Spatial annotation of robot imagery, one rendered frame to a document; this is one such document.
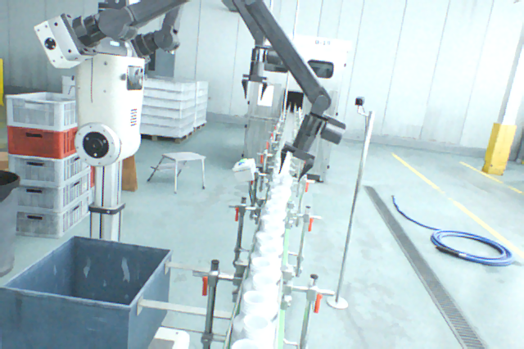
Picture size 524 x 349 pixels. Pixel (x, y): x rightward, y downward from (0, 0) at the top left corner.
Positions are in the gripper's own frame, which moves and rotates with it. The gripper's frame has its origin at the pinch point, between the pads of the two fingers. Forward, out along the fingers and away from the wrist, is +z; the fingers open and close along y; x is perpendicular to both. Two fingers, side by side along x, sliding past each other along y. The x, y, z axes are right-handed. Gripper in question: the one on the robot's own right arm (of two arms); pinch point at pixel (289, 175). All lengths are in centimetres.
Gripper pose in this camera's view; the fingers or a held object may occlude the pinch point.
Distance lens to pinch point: 122.0
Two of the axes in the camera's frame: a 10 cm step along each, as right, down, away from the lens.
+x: 0.7, -2.2, 9.7
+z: -3.7, 9.0, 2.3
